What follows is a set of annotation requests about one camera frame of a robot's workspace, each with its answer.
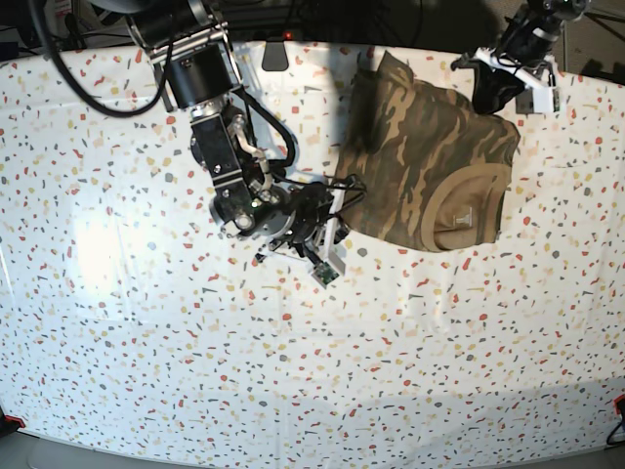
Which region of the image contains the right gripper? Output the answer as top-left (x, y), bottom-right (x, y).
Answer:
top-left (255, 174), bottom-right (367, 278)

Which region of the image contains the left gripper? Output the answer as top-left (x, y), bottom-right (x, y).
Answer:
top-left (451, 48), bottom-right (560, 114)

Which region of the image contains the camouflage T-shirt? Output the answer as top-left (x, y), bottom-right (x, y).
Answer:
top-left (336, 53), bottom-right (520, 252)

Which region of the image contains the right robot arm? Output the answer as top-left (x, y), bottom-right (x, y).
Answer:
top-left (27, 1), bottom-right (366, 288)

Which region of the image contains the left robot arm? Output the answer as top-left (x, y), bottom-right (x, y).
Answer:
top-left (451, 0), bottom-right (591, 114)

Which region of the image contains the terrazzo pattern tablecloth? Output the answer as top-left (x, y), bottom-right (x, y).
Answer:
top-left (1, 57), bottom-right (624, 468)

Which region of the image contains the red clamp right corner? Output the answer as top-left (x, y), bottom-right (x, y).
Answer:
top-left (613, 395), bottom-right (625, 419)

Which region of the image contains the red clamp corner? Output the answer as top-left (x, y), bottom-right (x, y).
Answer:
top-left (613, 395), bottom-right (625, 419)
top-left (1, 415), bottom-right (25, 433)

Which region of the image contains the red clamp left corner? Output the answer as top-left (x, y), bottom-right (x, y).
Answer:
top-left (1, 415), bottom-right (25, 433)

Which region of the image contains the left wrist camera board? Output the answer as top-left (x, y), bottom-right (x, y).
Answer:
top-left (550, 87), bottom-right (561, 112)

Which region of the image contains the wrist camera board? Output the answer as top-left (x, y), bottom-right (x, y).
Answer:
top-left (550, 87), bottom-right (561, 112)
top-left (312, 262), bottom-right (340, 288)

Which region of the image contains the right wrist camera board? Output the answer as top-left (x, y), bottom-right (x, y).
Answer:
top-left (312, 262), bottom-right (340, 288)

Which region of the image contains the grey camera mount base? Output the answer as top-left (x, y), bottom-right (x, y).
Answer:
top-left (262, 41), bottom-right (289, 72)

